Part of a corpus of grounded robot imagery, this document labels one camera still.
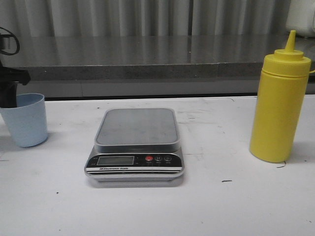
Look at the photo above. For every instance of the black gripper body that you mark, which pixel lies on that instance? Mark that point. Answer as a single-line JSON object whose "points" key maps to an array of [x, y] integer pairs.
{"points": [[10, 75]]}

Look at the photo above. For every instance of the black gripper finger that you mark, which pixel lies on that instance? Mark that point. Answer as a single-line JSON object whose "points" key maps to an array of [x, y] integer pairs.
{"points": [[8, 94]]}

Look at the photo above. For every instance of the light blue plastic cup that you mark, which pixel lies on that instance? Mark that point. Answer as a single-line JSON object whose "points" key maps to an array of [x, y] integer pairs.
{"points": [[27, 122]]}

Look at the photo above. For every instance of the yellow squeeze bottle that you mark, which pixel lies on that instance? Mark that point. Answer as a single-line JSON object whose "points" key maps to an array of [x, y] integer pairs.
{"points": [[282, 87]]}

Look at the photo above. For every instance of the silver digital kitchen scale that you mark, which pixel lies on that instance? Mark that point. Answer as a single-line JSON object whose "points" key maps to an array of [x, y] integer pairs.
{"points": [[137, 145]]}

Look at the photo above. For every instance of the grey stone countertop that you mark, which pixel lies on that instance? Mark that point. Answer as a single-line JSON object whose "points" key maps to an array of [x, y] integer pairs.
{"points": [[75, 68]]}

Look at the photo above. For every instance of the white rice cooker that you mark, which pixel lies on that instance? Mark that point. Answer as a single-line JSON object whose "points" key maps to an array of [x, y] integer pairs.
{"points": [[301, 17]]}

